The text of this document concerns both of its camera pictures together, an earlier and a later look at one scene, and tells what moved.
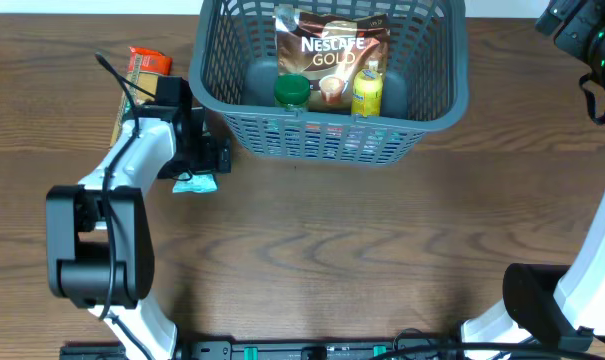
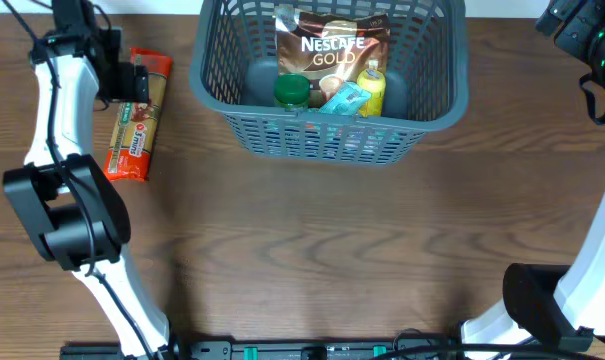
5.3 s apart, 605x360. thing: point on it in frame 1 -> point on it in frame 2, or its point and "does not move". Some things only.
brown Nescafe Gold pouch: [328, 50] does not move
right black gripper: [547, 18] does not move
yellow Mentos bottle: [367, 91] does not move
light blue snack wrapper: [186, 183] -> [347, 100]
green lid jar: [292, 92] does not move
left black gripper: [214, 154] -> [133, 83]
